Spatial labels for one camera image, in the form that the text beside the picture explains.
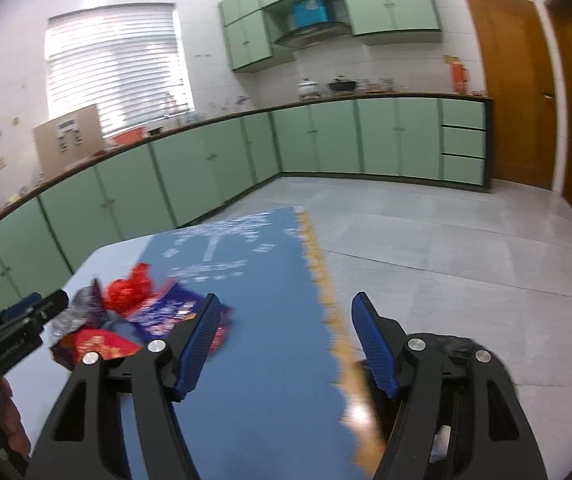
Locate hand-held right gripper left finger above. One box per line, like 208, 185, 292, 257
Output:
25, 292, 223, 480

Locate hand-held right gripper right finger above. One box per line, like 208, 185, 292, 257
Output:
351, 291, 550, 480

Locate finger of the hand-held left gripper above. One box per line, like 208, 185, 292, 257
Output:
30, 289, 70, 331
2, 295, 43, 323

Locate silver snack bag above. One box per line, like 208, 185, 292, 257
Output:
48, 285, 109, 347

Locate blue snack bag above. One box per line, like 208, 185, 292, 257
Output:
101, 282, 237, 361

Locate red packet with gold print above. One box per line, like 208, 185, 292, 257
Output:
48, 327, 143, 370

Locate small red plastic wrapper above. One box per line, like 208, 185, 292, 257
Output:
102, 262, 155, 317

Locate blue two-tone table mat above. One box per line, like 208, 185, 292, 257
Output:
3, 205, 367, 480

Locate cardboard box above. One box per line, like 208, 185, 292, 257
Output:
33, 104, 105, 176

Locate red basin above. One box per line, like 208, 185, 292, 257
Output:
108, 127, 147, 146

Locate green base cabinets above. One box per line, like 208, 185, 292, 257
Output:
0, 92, 494, 322

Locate white window blind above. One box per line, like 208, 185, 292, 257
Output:
45, 4, 195, 139

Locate red thermos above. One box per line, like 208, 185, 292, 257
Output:
450, 60, 469, 95

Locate range hood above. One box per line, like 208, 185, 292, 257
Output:
272, 21, 349, 50

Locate blue box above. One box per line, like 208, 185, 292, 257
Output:
293, 0, 329, 29

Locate green wall cabinets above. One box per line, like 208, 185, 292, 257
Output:
218, 0, 444, 72

